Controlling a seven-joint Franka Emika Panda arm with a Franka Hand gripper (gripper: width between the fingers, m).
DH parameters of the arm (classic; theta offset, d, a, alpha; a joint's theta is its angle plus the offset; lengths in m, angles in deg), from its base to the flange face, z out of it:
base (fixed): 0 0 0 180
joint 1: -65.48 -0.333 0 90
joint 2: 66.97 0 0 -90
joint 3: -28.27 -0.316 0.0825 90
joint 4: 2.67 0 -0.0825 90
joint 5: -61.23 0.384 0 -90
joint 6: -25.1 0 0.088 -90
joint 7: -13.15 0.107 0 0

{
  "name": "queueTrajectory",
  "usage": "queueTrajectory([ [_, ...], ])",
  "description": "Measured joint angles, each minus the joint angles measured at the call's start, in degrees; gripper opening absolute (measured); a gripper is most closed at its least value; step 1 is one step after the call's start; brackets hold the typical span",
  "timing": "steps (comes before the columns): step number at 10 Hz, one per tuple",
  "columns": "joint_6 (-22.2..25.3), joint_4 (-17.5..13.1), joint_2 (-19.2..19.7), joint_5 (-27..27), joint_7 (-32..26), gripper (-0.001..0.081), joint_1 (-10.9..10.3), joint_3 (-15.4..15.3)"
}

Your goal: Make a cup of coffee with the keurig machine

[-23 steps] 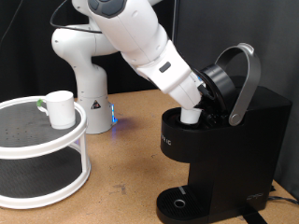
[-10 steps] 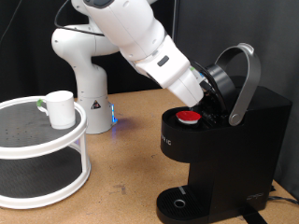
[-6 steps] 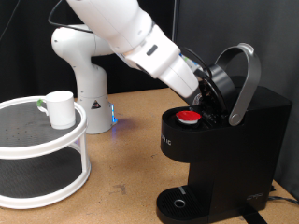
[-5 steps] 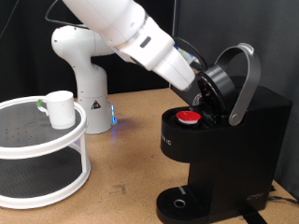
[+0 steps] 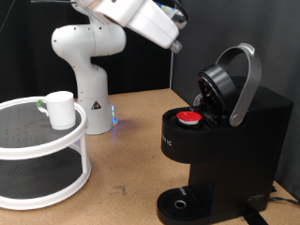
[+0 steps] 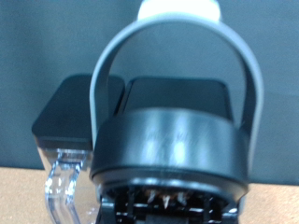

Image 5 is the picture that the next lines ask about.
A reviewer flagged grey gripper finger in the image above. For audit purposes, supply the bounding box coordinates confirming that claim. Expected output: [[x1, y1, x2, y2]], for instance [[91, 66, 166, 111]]
[[169, 39, 183, 54]]

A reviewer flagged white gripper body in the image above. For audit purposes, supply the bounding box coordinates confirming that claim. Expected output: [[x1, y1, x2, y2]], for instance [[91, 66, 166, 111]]
[[125, 0, 181, 50]]

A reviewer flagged black brew head lid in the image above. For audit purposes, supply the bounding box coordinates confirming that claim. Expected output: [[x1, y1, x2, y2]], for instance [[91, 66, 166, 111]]
[[196, 64, 240, 118]]

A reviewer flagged red-lidded white coffee pod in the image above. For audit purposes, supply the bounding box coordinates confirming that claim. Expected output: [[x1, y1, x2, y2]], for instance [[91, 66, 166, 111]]
[[175, 111, 203, 127]]

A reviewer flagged silver lid handle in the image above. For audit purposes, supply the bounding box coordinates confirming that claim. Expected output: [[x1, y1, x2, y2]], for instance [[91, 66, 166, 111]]
[[215, 42, 263, 128]]

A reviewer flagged black Keurig coffee machine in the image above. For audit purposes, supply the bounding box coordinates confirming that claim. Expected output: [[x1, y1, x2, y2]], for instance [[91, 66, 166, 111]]
[[156, 76, 294, 225]]

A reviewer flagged black backdrop curtain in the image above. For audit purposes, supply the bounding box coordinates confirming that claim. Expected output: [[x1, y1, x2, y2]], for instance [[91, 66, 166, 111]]
[[0, 0, 176, 102]]

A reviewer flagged grey partition panel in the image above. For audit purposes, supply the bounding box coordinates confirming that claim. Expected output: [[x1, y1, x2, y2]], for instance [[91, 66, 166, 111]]
[[170, 0, 300, 201]]

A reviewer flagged white mug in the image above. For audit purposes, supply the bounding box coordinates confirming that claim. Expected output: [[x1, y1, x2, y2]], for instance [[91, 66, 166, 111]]
[[37, 90, 77, 131]]

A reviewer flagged black slotted drip tray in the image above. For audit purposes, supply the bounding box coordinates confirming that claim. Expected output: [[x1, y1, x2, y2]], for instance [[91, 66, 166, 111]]
[[157, 186, 214, 225]]

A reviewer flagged white two-tier turntable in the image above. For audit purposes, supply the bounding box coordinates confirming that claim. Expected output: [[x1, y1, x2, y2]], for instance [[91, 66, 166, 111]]
[[0, 95, 93, 211]]

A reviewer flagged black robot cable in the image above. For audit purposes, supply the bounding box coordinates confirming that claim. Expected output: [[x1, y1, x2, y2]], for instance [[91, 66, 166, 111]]
[[30, 0, 189, 23]]

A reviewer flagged black tape strap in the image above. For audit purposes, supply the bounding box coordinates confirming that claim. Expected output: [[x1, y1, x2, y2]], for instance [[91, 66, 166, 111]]
[[239, 207, 270, 225]]

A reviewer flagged braided power cable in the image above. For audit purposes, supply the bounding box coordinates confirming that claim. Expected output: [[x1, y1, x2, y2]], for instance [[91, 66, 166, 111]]
[[267, 187, 300, 207]]

